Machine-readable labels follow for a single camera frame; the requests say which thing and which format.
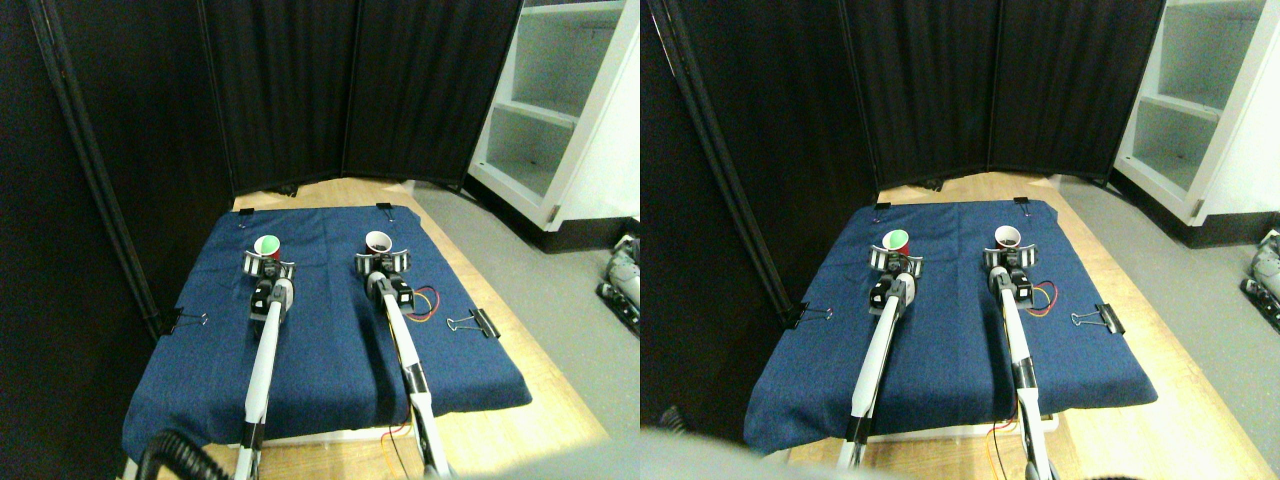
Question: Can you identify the grey and black machine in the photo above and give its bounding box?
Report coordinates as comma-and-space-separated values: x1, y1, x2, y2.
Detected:
1240, 230, 1280, 331
597, 235, 640, 338

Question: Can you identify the dark blue cloth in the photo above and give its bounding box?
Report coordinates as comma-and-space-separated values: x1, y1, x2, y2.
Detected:
743, 198, 1159, 456
122, 203, 533, 464

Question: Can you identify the white board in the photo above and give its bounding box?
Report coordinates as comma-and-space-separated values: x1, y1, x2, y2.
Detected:
865, 418, 1061, 441

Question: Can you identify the black curtain stand pole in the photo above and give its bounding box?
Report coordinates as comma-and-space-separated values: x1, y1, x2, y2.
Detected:
28, 0, 166, 341
648, 0, 806, 331

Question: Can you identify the white shelf unit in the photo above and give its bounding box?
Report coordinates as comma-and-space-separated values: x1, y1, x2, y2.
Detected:
1112, 0, 1280, 226
466, 0, 640, 233

